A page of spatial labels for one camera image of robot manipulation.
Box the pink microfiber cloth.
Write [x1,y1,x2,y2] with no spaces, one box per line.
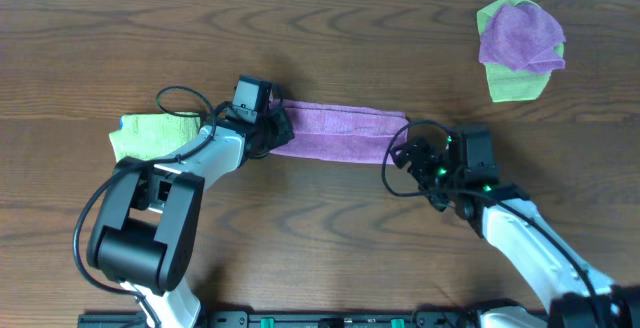
[271,100,408,164]

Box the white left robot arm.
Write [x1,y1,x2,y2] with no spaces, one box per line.
[86,105,294,327]

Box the light green cloth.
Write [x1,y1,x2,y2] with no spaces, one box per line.
[477,0,565,103]

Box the folded green cloth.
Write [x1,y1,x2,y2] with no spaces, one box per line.
[109,113,201,161]

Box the purple crumpled cloth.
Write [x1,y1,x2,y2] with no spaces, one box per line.
[479,3,566,74]

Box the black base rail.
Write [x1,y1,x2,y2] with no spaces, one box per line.
[77,311,478,328]

